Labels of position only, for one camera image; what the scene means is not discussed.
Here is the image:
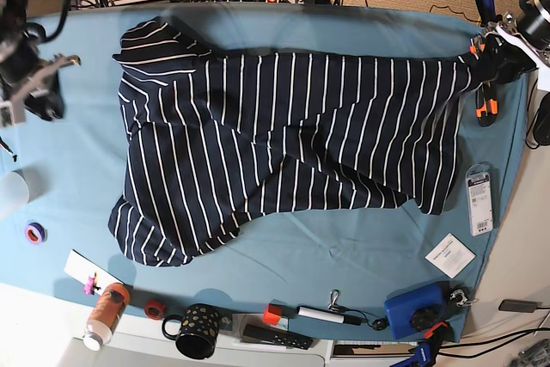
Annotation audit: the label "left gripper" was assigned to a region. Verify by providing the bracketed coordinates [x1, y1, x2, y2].
[472, 12, 549, 84]

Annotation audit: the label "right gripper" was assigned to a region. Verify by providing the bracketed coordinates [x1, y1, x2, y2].
[1, 40, 82, 126]

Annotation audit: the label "navy white striped t-shirt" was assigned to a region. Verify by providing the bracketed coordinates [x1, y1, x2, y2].
[108, 18, 482, 266]

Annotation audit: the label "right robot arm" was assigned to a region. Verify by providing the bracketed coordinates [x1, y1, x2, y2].
[1, 0, 81, 128]

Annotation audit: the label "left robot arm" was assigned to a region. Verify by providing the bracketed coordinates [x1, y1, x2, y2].
[470, 0, 549, 91]

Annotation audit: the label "blue black clamp top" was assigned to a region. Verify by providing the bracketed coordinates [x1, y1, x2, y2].
[474, 0, 502, 26]

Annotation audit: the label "orange black utility knife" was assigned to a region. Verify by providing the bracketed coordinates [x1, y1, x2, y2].
[468, 38, 499, 127]

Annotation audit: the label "black round object right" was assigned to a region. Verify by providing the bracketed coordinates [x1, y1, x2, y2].
[532, 93, 550, 147]

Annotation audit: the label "translucent plastic cup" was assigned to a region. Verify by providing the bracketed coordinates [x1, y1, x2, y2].
[0, 172, 30, 220]

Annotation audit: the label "clear plastic blister pack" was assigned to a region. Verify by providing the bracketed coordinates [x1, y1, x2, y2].
[465, 163, 493, 236]

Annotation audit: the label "purple tape roll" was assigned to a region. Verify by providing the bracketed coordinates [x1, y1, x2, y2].
[25, 222, 46, 245]

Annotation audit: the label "white paper sheet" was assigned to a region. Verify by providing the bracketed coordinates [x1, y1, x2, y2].
[64, 250, 122, 294]

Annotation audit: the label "pink clip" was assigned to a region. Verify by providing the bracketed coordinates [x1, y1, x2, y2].
[82, 277, 95, 295]

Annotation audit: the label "white square card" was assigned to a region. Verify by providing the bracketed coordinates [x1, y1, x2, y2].
[425, 234, 475, 279]

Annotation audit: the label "orange bottle white cap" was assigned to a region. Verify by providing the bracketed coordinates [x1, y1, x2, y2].
[82, 283, 130, 352]

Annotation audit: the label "red tape roll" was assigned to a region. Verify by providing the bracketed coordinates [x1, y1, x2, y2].
[144, 300, 167, 321]

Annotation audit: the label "teal table cloth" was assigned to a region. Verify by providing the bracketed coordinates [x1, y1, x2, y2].
[0, 0, 534, 345]

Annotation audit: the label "black power adapter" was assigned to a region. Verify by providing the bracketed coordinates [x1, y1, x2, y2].
[498, 299, 539, 314]

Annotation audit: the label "black mug gold leaves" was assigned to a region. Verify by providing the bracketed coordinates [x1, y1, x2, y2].
[162, 303, 222, 360]

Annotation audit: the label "blue box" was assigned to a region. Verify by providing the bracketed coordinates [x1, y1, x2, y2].
[384, 282, 449, 339]

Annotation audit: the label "metal carabiner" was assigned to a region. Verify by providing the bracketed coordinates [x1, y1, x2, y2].
[327, 290, 341, 312]

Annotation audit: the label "blue clamp bottom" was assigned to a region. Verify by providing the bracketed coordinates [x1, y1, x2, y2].
[396, 321, 451, 367]

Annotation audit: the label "red orange cube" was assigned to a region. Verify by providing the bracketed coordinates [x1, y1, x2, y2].
[262, 303, 283, 326]

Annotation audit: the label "black remote control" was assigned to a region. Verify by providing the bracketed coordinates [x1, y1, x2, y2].
[242, 324, 314, 350]

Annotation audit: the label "white black marker pen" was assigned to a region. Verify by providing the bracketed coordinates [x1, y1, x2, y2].
[296, 306, 363, 326]

